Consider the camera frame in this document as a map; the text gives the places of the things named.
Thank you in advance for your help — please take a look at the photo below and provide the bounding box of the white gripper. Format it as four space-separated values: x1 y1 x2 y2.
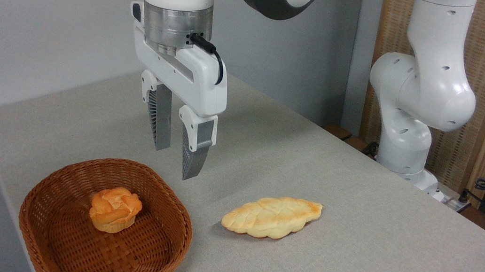
108 0 240 185

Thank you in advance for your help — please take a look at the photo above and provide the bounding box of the long braided bread loaf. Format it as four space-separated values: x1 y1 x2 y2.
219 188 324 247

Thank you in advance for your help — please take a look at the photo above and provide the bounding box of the round orange bread roll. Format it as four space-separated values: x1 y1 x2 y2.
86 183 145 238

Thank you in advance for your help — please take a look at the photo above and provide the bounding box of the brown wicker basket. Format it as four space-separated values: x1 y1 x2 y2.
11 146 202 272

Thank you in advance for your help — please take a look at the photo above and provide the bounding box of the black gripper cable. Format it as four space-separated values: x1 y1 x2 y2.
184 31 229 86

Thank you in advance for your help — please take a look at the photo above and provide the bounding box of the grey tablecloth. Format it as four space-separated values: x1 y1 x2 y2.
0 43 485 272

